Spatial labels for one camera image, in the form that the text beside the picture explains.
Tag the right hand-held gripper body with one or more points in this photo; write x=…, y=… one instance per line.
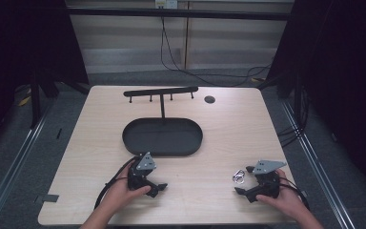
x=268, y=187

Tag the person's right hand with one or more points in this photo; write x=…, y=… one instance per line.
x=286, y=200

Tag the black curtain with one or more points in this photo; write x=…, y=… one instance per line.
x=343, y=79
x=25, y=44

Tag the dark round table grommet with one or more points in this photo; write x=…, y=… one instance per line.
x=209, y=99

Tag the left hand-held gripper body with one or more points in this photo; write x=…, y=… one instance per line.
x=139, y=176

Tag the person's left hand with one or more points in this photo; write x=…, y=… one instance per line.
x=119, y=195

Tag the white wall socket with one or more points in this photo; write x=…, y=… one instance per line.
x=166, y=4

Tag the yellow floor object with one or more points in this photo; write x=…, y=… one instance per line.
x=24, y=101

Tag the black hook rack with tray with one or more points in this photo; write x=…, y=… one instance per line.
x=162, y=138

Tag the black metal stand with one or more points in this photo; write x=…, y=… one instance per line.
x=35, y=98

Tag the metal floor rail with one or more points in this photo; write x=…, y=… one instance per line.
x=12, y=171
x=317, y=171

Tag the grey tape piece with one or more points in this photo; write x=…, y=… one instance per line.
x=46, y=198

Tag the black horizontal frame bar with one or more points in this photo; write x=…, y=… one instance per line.
x=178, y=13

